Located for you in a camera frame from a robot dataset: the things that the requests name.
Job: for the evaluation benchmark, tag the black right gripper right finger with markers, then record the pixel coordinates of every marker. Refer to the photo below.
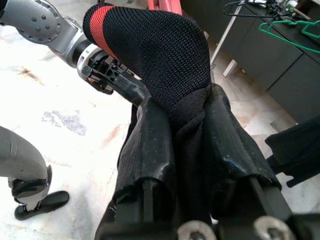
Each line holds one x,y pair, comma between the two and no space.
237,150

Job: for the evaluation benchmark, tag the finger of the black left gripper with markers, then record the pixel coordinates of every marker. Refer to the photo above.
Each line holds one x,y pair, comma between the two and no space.
132,90

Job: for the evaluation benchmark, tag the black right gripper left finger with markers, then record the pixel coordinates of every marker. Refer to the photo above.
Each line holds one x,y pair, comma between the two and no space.
147,150

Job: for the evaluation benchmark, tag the black garment with red stripes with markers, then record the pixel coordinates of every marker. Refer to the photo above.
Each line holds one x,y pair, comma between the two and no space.
162,50

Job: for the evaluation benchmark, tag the red plastic hanger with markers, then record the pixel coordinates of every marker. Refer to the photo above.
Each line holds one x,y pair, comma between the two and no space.
165,6

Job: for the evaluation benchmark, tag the green plastic hanger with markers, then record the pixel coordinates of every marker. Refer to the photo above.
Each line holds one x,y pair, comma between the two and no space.
300,46

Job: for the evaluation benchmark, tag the black plastic hanger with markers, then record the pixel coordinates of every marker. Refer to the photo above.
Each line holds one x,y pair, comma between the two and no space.
240,3

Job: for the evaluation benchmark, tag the plain black garment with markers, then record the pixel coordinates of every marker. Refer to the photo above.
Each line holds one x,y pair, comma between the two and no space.
300,145

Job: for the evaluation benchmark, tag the black TV cabinet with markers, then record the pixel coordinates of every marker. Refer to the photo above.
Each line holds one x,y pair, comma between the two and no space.
287,75

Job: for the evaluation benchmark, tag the silver metal clothes rack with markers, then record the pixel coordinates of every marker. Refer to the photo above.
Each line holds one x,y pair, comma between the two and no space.
224,40

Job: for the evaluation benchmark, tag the grey robot left leg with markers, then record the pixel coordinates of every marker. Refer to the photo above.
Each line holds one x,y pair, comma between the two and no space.
22,155

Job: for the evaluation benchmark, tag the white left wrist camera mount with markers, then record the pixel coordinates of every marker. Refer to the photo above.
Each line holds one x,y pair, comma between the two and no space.
86,56

